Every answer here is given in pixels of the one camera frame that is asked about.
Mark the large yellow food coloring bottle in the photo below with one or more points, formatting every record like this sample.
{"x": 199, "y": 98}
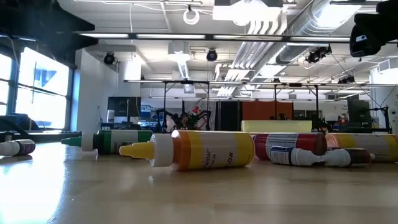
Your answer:
{"x": 367, "y": 146}
{"x": 202, "y": 149}

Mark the large red food coloring bottle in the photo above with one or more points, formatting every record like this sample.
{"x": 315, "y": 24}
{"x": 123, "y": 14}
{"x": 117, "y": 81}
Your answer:
{"x": 280, "y": 141}

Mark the large green food coloring bottle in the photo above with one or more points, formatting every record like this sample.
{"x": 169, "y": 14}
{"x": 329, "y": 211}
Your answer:
{"x": 124, "y": 141}

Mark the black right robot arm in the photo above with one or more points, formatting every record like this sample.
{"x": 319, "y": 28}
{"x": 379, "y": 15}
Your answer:
{"x": 388, "y": 6}

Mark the dark background monitor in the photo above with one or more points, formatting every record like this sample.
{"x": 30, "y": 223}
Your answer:
{"x": 358, "y": 110}

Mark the black background stand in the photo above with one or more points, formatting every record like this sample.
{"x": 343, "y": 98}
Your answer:
{"x": 386, "y": 119}

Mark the small maroon-label dropper bottle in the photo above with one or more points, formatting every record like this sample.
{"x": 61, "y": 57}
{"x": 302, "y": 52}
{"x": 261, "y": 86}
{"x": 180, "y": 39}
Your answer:
{"x": 348, "y": 156}

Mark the orange partition panel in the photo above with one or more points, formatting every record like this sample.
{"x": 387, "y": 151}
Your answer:
{"x": 267, "y": 110}

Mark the yellow translucent plastic bin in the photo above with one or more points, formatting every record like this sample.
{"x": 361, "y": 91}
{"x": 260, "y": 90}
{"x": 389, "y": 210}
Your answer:
{"x": 276, "y": 126}

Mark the small blue-label dropper bottle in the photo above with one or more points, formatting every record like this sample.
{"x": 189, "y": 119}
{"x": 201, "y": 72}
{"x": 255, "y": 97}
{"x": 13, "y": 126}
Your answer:
{"x": 286, "y": 155}

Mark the black round ceiling spotlight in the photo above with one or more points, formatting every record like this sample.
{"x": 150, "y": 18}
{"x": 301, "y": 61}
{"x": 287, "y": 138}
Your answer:
{"x": 211, "y": 55}
{"x": 109, "y": 58}

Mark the black partition panel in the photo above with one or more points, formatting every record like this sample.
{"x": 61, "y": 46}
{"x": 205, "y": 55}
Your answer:
{"x": 229, "y": 115}

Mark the long ceiling light strip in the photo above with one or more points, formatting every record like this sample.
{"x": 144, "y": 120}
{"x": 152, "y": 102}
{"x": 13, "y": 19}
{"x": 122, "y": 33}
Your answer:
{"x": 171, "y": 36}

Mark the black background robot arms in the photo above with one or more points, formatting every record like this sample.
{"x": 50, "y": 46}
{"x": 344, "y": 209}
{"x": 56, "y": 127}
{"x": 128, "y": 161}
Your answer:
{"x": 174, "y": 119}

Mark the large bright window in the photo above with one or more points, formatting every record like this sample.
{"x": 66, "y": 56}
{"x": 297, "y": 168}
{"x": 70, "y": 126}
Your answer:
{"x": 42, "y": 90}

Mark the dark bulky background object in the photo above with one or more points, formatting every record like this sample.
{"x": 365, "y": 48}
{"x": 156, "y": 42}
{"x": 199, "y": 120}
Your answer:
{"x": 18, "y": 121}

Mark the small purple-label dropper bottle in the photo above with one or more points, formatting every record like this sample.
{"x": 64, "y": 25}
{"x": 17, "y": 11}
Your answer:
{"x": 18, "y": 147}

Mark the white wall air vent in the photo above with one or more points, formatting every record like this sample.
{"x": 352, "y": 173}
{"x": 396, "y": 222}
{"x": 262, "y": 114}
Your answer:
{"x": 388, "y": 65}

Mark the black ceiling-mounted camera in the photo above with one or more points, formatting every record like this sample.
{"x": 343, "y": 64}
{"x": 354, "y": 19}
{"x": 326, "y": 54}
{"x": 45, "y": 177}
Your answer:
{"x": 317, "y": 54}
{"x": 346, "y": 80}

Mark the silver spiral ventilation duct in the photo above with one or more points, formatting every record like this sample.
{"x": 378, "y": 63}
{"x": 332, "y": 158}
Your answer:
{"x": 311, "y": 21}

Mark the black background rig frame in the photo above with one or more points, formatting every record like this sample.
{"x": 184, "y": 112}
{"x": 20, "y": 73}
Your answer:
{"x": 186, "y": 82}
{"x": 295, "y": 84}

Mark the black aluminium table frame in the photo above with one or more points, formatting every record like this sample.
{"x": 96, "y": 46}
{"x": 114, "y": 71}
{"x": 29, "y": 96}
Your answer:
{"x": 46, "y": 137}

